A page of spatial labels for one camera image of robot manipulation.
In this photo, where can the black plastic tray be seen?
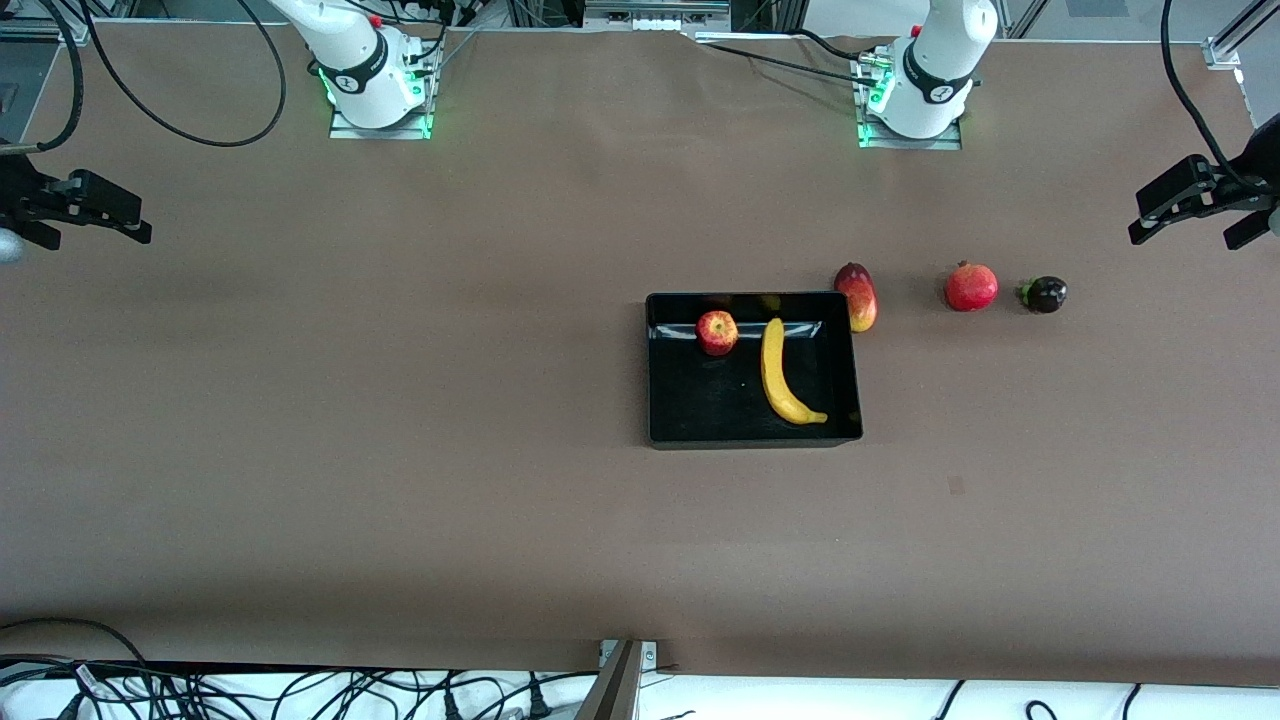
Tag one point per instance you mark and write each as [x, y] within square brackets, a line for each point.
[720, 400]

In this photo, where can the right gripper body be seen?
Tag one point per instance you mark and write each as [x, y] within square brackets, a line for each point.
[20, 190]

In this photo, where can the red yellow apple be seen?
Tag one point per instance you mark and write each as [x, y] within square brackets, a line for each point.
[717, 332]

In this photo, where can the silver corner bracket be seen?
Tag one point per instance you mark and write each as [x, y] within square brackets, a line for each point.
[648, 655]

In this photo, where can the red pomegranate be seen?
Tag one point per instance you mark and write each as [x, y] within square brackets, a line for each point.
[971, 287]

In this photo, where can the white power strip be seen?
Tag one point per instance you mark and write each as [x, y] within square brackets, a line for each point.
[655, 12]

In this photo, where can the grey metal beam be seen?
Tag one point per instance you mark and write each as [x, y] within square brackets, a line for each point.
[615, 690]

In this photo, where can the dark purple mangosteen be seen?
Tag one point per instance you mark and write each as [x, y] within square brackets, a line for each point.
[1046, 294]

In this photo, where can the yellow banana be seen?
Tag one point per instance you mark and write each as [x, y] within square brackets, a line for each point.
[775, 380]

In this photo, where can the aluminium frame profile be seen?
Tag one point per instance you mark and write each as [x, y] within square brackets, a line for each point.
[1235, 35]
[40, 30]

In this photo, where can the red yellow mango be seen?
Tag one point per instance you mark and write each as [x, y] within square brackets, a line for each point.
[857, 297]

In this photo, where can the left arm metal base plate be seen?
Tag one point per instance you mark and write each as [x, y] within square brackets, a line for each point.
[950, 142]

